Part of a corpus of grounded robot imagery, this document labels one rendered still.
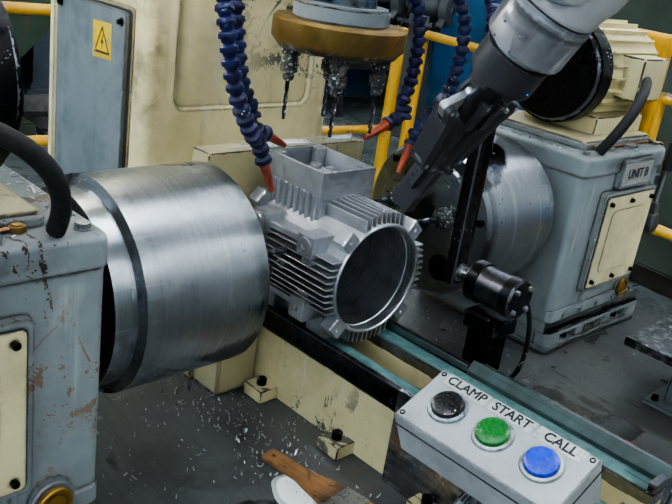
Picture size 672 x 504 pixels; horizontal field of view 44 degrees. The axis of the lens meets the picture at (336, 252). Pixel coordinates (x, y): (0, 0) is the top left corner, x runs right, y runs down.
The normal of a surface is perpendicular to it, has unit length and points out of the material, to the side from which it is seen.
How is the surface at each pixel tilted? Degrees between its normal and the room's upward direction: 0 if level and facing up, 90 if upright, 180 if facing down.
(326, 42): 90
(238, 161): 90
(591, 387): 0
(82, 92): 90
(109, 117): 90
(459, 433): 24
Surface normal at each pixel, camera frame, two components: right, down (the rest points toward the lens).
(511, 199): 0.67, -0.12
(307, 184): -0.73, 0.15
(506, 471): -0.16, -0.78
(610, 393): 0.14, -0.92
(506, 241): 0.68, 0.38
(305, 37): -0.49, 0.25
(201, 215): 0.55, -0.49
